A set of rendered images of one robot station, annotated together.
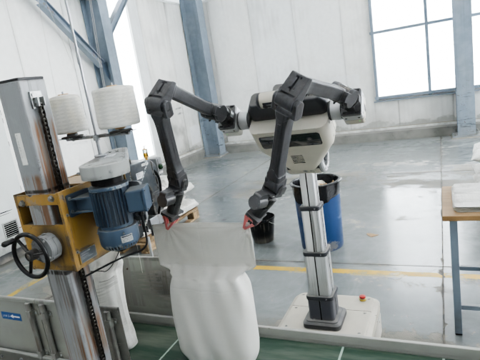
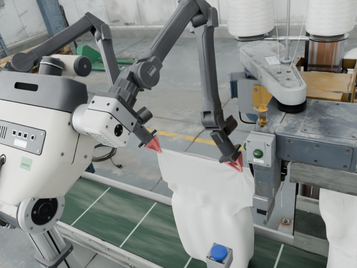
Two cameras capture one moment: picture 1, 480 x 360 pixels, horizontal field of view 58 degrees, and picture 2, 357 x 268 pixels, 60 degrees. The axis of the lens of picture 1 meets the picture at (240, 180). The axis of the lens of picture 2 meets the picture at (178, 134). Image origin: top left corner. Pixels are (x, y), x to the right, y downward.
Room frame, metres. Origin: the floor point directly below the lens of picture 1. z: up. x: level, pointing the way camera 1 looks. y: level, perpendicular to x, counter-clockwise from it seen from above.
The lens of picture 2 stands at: (2.93, 0.31, 1.85)
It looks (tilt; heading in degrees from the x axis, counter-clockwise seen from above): 32 degrees down; 190
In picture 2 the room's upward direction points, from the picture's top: 10 degrees counter-clockwise
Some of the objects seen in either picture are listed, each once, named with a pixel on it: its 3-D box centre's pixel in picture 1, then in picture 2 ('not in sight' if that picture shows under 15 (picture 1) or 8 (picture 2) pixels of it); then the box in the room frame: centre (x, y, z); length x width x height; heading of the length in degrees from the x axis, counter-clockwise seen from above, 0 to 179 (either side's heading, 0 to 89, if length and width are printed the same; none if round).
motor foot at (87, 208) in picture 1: (88, 201); not in sight; (1.63, 0.59, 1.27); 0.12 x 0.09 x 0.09; 154
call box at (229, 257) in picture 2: not in sight; (219, 258); (2.19, 0.25, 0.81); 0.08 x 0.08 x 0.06; 64
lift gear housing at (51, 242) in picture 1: (46, 247); not in sight; (1.58, 0.76, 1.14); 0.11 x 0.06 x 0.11; 64
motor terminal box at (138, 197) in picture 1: (139, 201); (238, 86); (1.62, 0.39, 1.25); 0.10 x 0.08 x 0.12; 179
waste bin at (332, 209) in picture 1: (318, 212); not in sight; (3.96, -0.70, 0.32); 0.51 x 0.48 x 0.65; 154
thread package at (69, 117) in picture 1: (67, 113); (331, 3); (1.87, 0.67, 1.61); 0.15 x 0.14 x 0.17; 64
